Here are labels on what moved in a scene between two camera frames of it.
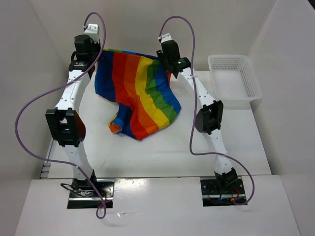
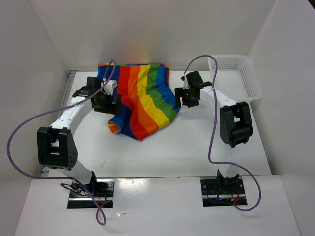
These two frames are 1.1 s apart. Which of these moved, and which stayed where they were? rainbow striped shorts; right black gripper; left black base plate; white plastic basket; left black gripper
Moved: rainbow striped shorts; right black gripper; left black gripper
Stayed: white plastic basket; left black base plate
